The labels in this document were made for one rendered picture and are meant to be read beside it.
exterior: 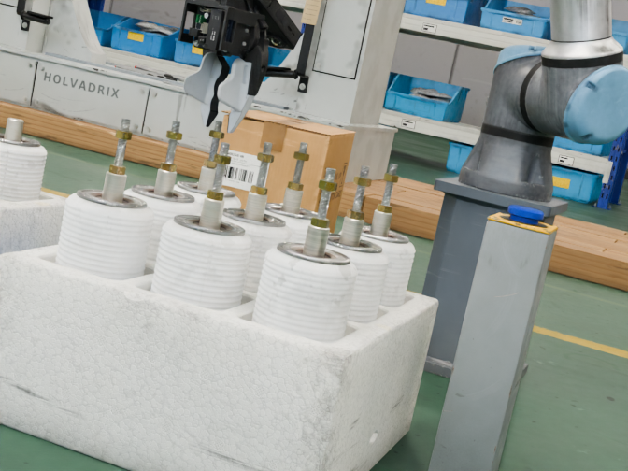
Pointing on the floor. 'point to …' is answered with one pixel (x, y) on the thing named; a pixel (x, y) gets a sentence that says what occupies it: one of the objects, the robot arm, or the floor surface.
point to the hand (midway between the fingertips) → (223, 120)
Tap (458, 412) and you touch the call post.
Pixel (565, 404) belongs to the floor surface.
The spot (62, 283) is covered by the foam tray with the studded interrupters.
